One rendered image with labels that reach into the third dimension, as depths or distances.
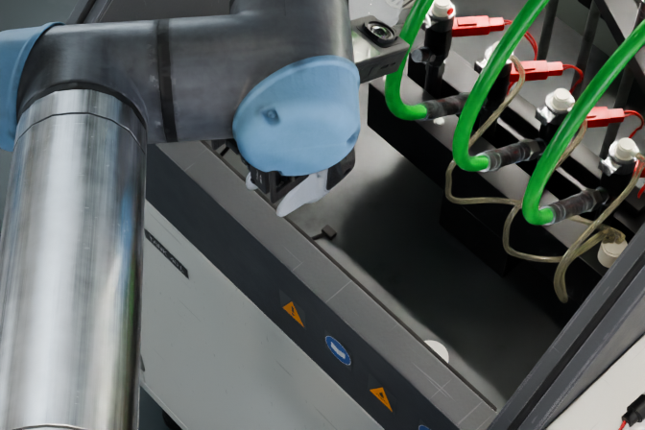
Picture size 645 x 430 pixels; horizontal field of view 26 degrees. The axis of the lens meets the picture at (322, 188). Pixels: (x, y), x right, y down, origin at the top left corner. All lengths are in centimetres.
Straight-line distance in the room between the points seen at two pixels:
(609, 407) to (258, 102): 64
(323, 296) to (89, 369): 78
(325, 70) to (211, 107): 7
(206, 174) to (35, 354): 86
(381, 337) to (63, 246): 73
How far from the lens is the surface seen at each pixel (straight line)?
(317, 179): 111
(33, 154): 76
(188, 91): 82
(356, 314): 140
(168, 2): 165
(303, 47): 82
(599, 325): 129
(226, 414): 202
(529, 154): 137
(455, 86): 152
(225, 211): 147
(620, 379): 136
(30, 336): 66
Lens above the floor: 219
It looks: 57 degrees down
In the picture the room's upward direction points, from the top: straight up
